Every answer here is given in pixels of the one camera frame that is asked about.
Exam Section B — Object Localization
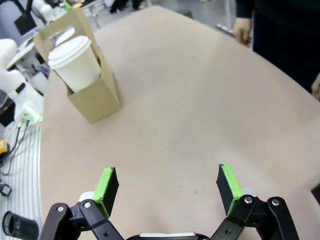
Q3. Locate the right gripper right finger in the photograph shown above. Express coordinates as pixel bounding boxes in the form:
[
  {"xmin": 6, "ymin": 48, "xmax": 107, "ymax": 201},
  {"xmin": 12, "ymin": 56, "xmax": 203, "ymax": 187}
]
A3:
[{"xmin": 212, "ymin": 163, "xmax": 301, "ymax": 240}]

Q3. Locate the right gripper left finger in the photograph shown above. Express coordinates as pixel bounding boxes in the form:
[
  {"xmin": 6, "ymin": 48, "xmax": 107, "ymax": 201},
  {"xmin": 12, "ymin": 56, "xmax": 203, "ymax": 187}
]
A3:
[{"xmin": 38, "ymin": 166, "xmax": 126, "ymax": 240}]

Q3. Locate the white paper cup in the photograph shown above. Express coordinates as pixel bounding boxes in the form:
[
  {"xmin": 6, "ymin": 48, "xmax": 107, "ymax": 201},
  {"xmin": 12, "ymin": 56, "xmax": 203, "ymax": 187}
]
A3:
[{"xmin": 51, "ymin": 53, "xmax": 102, "ymax": 92}]

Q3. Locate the brown cardboard cup carrier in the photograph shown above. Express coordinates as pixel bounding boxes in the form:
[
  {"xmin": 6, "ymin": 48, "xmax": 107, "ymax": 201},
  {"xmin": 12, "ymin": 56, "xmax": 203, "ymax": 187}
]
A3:
[{"xmin": 33, "ymin": 8, "xmax": 121, "ymax": 125}]

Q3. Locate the white plastic cup lid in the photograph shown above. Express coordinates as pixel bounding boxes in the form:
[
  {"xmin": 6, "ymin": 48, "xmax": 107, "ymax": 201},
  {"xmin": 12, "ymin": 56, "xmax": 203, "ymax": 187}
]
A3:
[{"xmin": 47, "ymin": 35, "xmax": 92, "ymax": 70}]

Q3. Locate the person's left hand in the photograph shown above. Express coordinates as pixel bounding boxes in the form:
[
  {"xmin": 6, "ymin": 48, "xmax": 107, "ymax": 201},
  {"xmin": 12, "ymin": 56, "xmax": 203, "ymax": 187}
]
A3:
[{"xmin": 310, "ymin": 73, "xmax": 320, "ymax": 101}]

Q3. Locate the person's right hand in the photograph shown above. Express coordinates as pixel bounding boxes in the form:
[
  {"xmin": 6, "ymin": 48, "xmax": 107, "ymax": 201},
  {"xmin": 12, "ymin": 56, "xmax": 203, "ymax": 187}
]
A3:
[{"xmin": 233, "ymin": 16, "xmax": 253, "ymax": 48}]

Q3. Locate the white striped cloth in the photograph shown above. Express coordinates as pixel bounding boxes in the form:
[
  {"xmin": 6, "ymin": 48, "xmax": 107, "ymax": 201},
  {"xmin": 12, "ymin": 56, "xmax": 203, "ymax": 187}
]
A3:
[{"xmin": 0, "ymin": 119, "xmax": 44, "ymax": 240}]

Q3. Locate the black cylindrical tube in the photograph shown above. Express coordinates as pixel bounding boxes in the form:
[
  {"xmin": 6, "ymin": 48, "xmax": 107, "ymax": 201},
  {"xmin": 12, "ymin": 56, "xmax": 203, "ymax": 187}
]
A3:
[{"xmin": 1, "ymin": 210, "xmax": 40, "ymax": 239}]

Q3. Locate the small black box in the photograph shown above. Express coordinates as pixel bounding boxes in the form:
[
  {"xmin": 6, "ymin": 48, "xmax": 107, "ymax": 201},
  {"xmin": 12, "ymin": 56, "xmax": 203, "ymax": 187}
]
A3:
[{"xmin": 0, "ymin": 183, "xmax": 12, "ymax": 196}]

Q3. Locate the person's black hoodie torso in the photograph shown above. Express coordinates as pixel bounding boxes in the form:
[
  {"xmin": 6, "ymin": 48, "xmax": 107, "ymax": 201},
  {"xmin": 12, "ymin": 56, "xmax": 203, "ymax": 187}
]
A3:
[{"xmin": 234, "ymin": 0, "xmax": 320, "ymax": 102}]

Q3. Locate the grey cable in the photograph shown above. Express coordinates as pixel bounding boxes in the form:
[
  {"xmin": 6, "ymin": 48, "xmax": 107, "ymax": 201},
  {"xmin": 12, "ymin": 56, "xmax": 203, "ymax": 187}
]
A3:
[{"xmin": 0, "ymin": 120, "xmax": 34, "ymax": 176}]

